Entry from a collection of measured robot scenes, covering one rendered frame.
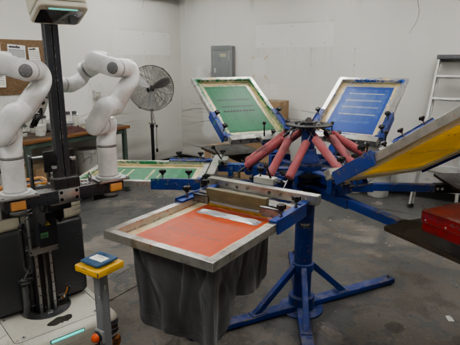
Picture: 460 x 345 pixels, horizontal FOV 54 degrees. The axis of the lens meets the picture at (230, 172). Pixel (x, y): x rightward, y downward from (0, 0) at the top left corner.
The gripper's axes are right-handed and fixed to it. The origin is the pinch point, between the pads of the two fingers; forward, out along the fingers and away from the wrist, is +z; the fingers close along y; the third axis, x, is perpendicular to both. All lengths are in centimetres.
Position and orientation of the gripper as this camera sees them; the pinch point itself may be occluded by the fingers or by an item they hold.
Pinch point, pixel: (31, 120)
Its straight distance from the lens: 251.6
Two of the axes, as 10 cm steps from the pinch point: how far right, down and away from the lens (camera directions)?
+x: -6.7, -1.6, -7.3
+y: -5.5, -5.6, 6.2
